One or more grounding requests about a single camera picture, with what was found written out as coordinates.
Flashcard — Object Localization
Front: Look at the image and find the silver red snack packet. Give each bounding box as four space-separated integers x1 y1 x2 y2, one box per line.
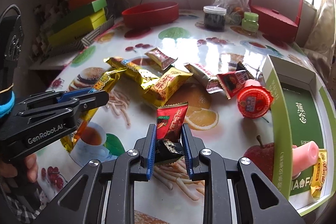
184 63 223 94

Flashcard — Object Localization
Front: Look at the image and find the left hand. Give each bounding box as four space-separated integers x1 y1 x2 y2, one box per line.
0 153 39 183

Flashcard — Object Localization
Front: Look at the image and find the floral curtain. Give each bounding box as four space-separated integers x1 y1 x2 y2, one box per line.
303 0 335 85

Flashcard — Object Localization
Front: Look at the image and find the yellow box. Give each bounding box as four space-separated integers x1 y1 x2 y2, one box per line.
48 9 106 47

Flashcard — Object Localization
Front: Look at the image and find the green cardboard box tray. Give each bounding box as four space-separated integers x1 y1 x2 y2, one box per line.
261 56 335 215

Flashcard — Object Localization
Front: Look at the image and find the long gold wafer bar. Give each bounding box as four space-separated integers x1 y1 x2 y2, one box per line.
60 68 126 153

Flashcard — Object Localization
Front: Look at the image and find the red lid jelly cup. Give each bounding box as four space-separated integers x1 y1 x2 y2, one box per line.
237 79 274 119

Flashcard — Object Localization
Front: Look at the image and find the green cream jar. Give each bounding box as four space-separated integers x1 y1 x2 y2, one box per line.
241 12 259 34

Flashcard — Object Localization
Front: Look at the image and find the dark jar white lid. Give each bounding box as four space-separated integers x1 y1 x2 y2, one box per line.
203 6 227 31

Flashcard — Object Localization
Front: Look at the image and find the small yellow peanut candy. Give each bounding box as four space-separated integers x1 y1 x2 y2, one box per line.
310 149 327 200

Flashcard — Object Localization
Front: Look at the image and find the red basket with handle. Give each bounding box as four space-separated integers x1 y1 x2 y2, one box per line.
248 0 303 44

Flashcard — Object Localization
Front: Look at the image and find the gold blue wafer bar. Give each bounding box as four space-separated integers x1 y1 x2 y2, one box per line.
104 56 160 90

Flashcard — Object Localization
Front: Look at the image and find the pink jelly cup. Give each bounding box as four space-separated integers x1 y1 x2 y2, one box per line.
292 141 319 178

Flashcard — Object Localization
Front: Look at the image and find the red oval bowl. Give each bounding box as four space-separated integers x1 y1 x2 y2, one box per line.
122 1 179 30

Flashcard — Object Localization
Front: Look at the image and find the red dark snack packet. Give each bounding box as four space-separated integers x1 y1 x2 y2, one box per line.
217 62 253 100

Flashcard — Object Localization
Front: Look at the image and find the yellow peanut crisp packet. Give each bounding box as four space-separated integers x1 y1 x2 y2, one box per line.
142 67 193 108

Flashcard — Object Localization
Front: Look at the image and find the striped black white box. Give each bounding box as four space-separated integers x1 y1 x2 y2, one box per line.
45 16 115 57

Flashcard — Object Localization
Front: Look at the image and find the red black candy packet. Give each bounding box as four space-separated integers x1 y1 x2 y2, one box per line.
154 102 189 165

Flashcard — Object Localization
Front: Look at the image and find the green box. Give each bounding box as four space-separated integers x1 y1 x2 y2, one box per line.
51 0 107 33

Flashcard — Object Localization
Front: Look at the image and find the gold red biscuit packet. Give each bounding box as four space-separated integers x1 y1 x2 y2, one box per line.
145 47 178 71

